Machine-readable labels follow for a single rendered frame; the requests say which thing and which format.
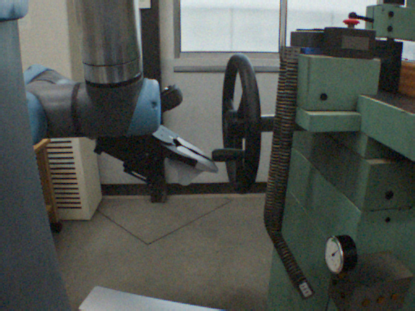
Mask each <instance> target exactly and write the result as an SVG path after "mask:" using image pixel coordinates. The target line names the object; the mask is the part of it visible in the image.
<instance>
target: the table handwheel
mask: <svg viewBox="0 0 415 311"><path fill-rule="evenodd" d="M237 73H239V76H240V80H241V85H242V96H241V99H240V102H239V105H238V107H237V109H235V108H234V105H233V95H234V88H235V82H236V78H237ZM274 115H275V114H273V115H261V104H260V96H259V88H258V85H257V81H256V78H255V72H254V69H253V66H252V65H251V62H250V60H249V58H248V57H247V56H245V55H244V54H243V53H235V54H233V55H232V56H231V57H230V59H229V60H228V63H227V65H226V67H225V79H224V86H223V96H222V134H223V146H224V148H236V149H243V139H245V141H244V146H245V155H244V163H243V159H241V160H233V161H227V162H225V165H226V170H227V173H228V177H229V182H230V185H231V186H232V188H233V190H234V192H236V193H237V194H239V195H244V194H247V193H249V192H250V190H251V189H252V187H253V185H254V183H255V179H256V177H257V173H258V169H259V159H260V152H261V138H262V133H267V132H273V131H274V130H273V128H274V127H273V125H274V123H273V122H274ZM293 124H294V127H293V128H294V130H293V131H307V130H305V129H304V128H303V127H302V126H300V125H298V124H297V123H296V122H294V123H293Z"/></svg>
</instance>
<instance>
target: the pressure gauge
mask: <svg viewBox="0 0 415 311"><path fill-rule="evenodd" d="M337 250H338V251H337ZM336 251H337V252H336ZM332 253H335V256H332ZM324 257H325V259H326V262H327V267H328V269H329V270H330V272H331V273H332V274H338V276H339V277H340V278H342V279H346V275H347V274H348V273H349V272H350V271H353V270H354V268H355V266H356V265H357V248H356V245H355V243H354V241H353V238H352V237H350V236H349V235H346V234H344V235H339V236H329V237H328V238H327V240H326V242H325V254H324Z"/></svg>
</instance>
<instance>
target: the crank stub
mask: <svg viewBox="0 0 415 311"><path fill-rule="evenodd" d="M244 155H245V150H244V149H236V148H223V147H222V148H215V149H214V150H213V151H212V160H214V161H215V162H227V161H233V160H241V159H244Z"/></svg>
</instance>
